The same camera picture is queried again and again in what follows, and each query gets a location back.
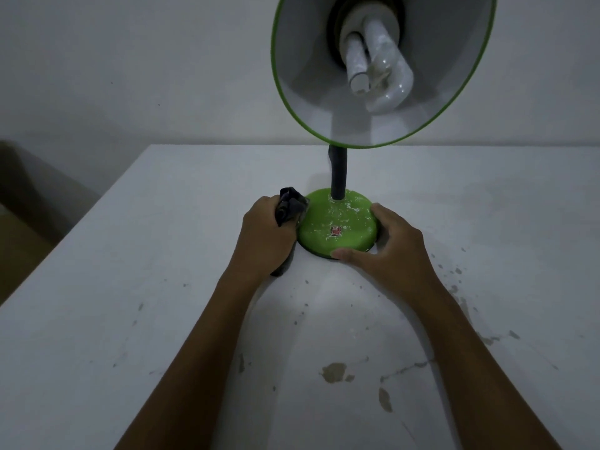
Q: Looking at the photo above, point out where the white fluorescent light bulb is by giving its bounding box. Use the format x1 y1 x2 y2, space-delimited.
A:
339 4 416 113

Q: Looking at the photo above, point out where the person's left hand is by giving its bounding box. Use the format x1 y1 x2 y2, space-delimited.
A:
224 195 302 284

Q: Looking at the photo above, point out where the person's left forearm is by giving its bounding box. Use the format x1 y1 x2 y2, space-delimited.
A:
114 272 266 450

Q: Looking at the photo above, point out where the green table lamp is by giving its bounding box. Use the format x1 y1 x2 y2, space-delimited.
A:
271 0 498 261

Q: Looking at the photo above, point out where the light wooden cabinet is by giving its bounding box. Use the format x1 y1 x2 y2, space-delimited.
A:
0 140 100 305

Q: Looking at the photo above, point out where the person's right forearm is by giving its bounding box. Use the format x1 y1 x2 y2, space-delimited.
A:
402 287 562 450

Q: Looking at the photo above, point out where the person's right hand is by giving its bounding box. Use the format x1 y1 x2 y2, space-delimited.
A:
331 203 441 303

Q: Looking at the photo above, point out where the dark grey cloth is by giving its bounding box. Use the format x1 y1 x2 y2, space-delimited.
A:
270 186 310 277

